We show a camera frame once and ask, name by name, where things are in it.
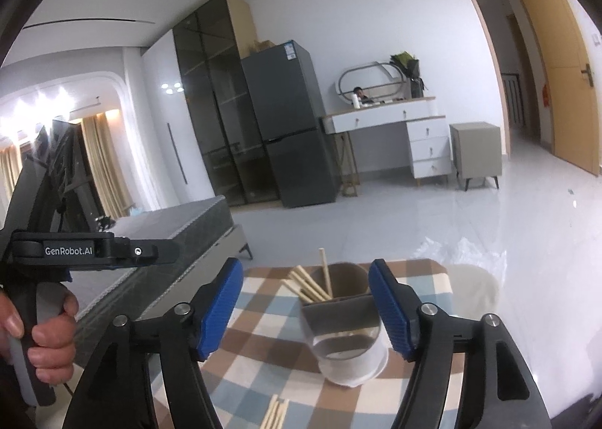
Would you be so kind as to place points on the wooden folding stand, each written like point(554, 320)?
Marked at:
point(350, 189)

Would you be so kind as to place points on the bunch of wooden chopsticks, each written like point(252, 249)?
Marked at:
point(305, 285)

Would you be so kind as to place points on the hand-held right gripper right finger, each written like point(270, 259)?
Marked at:
point(390, 311)

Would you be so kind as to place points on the white dressing table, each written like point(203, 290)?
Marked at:
point(428, 146)

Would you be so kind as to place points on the oval mirror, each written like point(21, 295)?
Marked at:
point(371, 78)

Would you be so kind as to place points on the pile of wooden chopsticks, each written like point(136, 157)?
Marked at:
point(273, 415)

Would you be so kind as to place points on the grey nightstand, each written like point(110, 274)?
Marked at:
point(475, 151)

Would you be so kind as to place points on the stair railing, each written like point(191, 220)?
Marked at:
point(512, 99)

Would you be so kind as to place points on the white wardrobe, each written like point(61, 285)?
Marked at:
point(160, 137)

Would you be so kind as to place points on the dark glass cabinet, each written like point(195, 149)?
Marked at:
point(221, 104)

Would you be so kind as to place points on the small white bottle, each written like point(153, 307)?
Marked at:
point(356, 101)

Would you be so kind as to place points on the checked tablecloth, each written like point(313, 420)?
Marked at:
point(263, 339)

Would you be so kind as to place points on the wrapped flower bouquet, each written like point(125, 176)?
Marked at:
point(414, 76)

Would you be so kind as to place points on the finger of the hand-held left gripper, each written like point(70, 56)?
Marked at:
point(150, 252)

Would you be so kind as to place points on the dark grey fridge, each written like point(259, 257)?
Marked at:
point(287, 128)

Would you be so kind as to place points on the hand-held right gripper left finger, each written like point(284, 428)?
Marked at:
point(221, 306)

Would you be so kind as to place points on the grey bed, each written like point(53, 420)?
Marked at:
point(188, 222)

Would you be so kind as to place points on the wooden door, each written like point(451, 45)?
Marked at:
point(564, 104)

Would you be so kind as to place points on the red fire extinguisher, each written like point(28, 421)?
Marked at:
point(545, 96)

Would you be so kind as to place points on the person's left hand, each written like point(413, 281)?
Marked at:
point(51, 344)

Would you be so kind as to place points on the beige curtain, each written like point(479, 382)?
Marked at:
point(108, 165)
point(9, 175)

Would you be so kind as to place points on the white utensil holder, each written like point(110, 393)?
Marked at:
point(348, 363)

